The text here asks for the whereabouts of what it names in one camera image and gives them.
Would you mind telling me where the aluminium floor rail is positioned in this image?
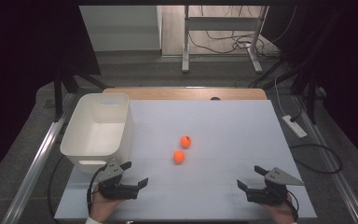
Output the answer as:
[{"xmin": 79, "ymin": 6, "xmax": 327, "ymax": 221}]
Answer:
[
  {"xmin": 1, "ymin": 92, "xmax": 76, "ymax": 224},
  {"xmin": 293, "ymin": 94, "xmax": 358, "ymax": 224}
]

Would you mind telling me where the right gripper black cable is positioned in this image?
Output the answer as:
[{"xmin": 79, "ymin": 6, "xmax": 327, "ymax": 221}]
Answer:
[{"xmin": 287, "ymin": 189, "xmax": 300, "ymax": 222}]

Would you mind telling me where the black curtain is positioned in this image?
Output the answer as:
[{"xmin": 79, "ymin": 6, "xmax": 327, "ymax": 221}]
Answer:
[
  {"xmin": 0, "ymin": 0, "xmax": 102, "ymax": 188},
  {"xmin": 262, "ymin": 0, "xmax": 358, "ymax": 175}
]

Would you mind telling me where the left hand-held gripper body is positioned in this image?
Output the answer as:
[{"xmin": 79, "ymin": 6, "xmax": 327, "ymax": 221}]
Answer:
[{"xmin": 96, "ymin": 158, "xmax": 140, "ymax": 201}]

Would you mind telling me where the white plastic bin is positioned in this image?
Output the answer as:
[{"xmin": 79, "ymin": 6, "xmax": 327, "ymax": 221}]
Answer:
[{"xmin": 60, "ymin": 92, "xmax": 134, "ymax": 174}]

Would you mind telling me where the plain orange ball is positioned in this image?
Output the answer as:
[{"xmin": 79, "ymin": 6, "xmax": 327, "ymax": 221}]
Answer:
[{"xmin": 172, "ymin": 150, "xmax": 186, "ymax": 165}]

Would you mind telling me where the white power cable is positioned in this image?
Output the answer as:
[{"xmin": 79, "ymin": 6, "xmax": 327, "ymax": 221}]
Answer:
[{"xmin": 274, "ymin": 77, "xmax": 289, "ymax": 118}]

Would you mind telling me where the person's right hand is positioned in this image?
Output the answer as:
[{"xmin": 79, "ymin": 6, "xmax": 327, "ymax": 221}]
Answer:
[{"xmin": 264, "ymin": 193, "xmax": 297, "ymax": 224}]

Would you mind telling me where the white table mat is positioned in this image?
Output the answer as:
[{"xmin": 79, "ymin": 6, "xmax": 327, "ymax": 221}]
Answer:
[{"xmin": 54, "ymin": 99, "xmax": 318, "ymax": 220}]

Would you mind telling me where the white panel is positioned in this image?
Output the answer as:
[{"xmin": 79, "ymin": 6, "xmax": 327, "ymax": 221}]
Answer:
[{"xmin": 78, "ymin": 5, "xmax": 163, "ymax": 52}]

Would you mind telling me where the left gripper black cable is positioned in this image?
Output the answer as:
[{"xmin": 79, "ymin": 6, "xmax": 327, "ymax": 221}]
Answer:
[{"xmin": 86, "ymin": 166, "xmax": 107, "ymax": 217}]

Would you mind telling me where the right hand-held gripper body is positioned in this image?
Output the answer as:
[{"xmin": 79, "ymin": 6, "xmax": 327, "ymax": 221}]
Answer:
[{"xmin": 245, "ymin": 166, "xmax": 306, "ymax": 206}]

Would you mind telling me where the white power strip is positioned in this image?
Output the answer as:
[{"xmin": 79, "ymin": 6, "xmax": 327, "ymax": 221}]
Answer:
[{"xmin": 282, "ymin": 114, "xmax": 309, "ymax": 140}]

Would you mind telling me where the black looped floor cable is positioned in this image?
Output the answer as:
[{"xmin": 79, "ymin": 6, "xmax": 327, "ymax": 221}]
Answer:
[{"xmin": 288, "ymin": 143, "xmax": 344, "ymax": 175}]

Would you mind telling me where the black metal stand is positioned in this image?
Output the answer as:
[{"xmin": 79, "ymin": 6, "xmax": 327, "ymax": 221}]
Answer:
[
  {"xmin": 52, "ymin": 68, "xmax": 116, "ymax": 123},
  {"xmin": 291, "ymin": 69, "xmax": 322, "ymax": 125}
]

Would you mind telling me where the wooden table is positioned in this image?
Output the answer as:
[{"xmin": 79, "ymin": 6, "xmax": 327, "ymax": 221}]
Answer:
[{"xmin": 102, "ymin": 88, "xmax": 269, "ymax": 101}]

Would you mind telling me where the orange ball with black mark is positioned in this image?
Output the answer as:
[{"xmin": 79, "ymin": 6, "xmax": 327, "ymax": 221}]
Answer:
[{"xmin": 180, "ymin": 135, "xmax": 192, "ymax": 149}]

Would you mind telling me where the white metal stand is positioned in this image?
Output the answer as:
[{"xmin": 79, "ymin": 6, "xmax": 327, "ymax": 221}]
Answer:
[{"xmin": 181, "ymin": 5, "xmax": 269, "ymax": 75}]

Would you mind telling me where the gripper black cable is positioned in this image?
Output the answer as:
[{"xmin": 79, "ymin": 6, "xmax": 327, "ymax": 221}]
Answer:
[
  {"xmin": 287, "ymin": 189, "xmax": 300, "ymax": 222},
  {"xmin": 86, "ymin": 166, "xmax": 107, "ymax": 217}
]

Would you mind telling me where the person's left hand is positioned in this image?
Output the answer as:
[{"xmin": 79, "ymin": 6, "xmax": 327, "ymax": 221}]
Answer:
[{"xmin": 89, "ymin": 189, "xmax": 124, "ymax": 224}]

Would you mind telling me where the tangle of floor cables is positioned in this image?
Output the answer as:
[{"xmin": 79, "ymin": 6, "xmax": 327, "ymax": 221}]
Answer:
[{"xmin": 188, "ymin": 5, "xmax": 282, "ymax": 59}]

